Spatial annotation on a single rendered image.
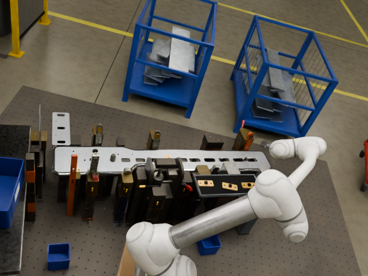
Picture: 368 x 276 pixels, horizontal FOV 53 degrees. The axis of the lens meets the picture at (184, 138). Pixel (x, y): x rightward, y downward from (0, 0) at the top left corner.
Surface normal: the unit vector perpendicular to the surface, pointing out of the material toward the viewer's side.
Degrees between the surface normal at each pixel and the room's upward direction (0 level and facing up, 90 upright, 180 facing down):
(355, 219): 0
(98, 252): 0
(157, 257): 76
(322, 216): 0
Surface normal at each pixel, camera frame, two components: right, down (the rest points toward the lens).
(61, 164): 0.25, -0.72
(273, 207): -0.12, 0.48
